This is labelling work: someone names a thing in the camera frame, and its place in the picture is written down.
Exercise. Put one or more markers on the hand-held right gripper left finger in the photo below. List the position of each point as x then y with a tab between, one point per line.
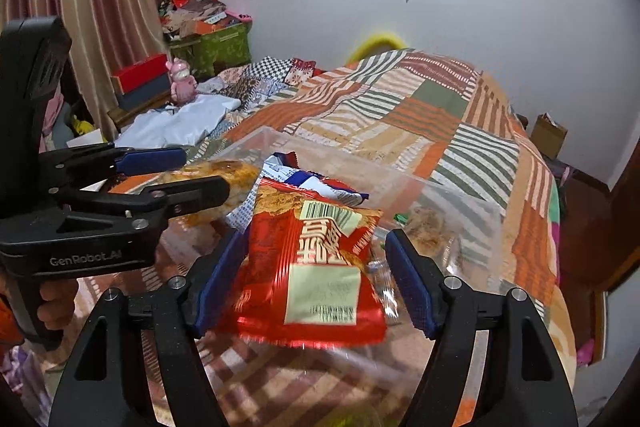
212	272

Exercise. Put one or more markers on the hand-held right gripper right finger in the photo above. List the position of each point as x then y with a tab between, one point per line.
410	277

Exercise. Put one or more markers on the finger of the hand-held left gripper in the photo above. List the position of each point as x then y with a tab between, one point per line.
190	194
150	161

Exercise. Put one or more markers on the clear plastic container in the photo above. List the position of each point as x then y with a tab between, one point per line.
450	287

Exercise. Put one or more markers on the clear bag of golden snacks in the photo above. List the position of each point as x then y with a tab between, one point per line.
235	177

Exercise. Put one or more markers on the red snack packet beige label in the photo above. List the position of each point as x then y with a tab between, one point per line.
300	287

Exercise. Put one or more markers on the blue and white snack packet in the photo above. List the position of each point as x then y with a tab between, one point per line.
300	179

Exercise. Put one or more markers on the clear bag of brown snacks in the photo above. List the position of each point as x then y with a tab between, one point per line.
432	229

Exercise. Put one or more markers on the person's left hand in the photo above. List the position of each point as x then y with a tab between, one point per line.
57	307

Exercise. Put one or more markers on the white cloth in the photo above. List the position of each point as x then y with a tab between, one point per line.
170	122

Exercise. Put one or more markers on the wooden nightstand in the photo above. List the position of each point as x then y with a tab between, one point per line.
130	117

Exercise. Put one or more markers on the clear green snack packet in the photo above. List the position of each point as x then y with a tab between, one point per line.
400	218

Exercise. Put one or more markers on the dark grey box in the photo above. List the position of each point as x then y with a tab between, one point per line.
145	94

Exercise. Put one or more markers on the pink rabbit toy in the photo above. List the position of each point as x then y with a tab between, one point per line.
181	82

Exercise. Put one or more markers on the red gift box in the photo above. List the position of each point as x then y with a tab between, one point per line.
140	72

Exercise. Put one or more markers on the green patterned storage box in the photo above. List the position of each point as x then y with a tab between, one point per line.
215	52

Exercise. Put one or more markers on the checkered patchwork cloth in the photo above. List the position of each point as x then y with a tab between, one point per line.
260	82

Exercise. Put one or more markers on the pile of papers and clothes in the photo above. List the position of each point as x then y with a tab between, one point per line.
205	14

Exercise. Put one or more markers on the small cardboard box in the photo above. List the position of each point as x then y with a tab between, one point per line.
547	137

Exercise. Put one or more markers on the wooden wardrobe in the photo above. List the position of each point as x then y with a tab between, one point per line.
600	227

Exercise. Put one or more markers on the yellow foam tube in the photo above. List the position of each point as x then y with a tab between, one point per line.
380	42

